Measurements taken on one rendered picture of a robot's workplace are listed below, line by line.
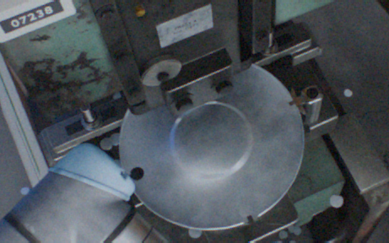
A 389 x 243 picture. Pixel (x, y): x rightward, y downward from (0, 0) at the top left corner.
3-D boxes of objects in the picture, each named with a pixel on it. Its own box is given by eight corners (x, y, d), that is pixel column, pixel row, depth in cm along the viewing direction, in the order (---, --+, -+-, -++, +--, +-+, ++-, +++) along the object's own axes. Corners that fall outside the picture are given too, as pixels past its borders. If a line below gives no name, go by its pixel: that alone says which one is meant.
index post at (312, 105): (319, 119, 120) (325, 94, 112) (304, 126, 120) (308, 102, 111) (311, 105, 121) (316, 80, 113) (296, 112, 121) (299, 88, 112)
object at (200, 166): (254, 31, 118) (254, 29, 117) (337, 180, 107) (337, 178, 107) (94, 102, 115) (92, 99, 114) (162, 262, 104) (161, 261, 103)
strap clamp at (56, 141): (145, 129, 120) (136, 104, 111) (52, 169, 118) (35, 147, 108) (132, 100, 123) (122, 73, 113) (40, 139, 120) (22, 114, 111)
